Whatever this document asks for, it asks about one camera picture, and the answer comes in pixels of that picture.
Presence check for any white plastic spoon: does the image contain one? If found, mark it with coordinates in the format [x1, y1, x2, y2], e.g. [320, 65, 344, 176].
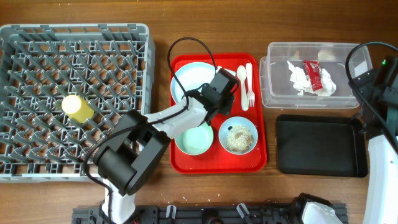
[236, 65, 249, 111]

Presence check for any red ketchup sachet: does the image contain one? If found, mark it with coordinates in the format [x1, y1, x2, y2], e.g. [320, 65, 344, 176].
[303, 60, 323, 91]

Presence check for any crumpled white paper napkin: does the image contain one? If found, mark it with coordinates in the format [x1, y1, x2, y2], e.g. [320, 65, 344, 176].
[287, 61, 336, 96]

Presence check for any clear plastic waste bin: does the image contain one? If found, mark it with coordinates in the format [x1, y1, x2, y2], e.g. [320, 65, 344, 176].
[259, 42, 359, 109]

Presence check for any black plastic tray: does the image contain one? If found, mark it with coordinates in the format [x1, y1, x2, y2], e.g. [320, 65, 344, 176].
[276, 114, 368, 178]

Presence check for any mint green bowl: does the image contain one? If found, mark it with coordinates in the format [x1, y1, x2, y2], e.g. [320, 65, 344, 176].
[175, 123, 214, 156]

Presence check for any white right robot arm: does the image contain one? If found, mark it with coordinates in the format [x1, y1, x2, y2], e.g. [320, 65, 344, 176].
[349, 56, 397, 224]

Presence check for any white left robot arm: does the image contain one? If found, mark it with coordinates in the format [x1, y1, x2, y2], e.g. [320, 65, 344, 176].
[91, 83, 237, 223]

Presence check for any grey plastic dishwasher rack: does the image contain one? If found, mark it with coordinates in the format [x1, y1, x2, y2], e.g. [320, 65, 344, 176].
[1, 23, 155, 183]

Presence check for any white plastic fork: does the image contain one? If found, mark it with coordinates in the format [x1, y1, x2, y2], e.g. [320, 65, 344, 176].
[246, 63, 255, 107]

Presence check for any yellow plastic cup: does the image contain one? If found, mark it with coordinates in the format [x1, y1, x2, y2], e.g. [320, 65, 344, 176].
[62, 95, 95, 124]

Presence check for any light blue round plate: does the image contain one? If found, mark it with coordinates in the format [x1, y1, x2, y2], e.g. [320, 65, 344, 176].
[170, 62, 221, 104]

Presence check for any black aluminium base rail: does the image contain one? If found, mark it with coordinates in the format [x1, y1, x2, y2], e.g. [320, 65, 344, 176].
[71, 204, 348, 224]

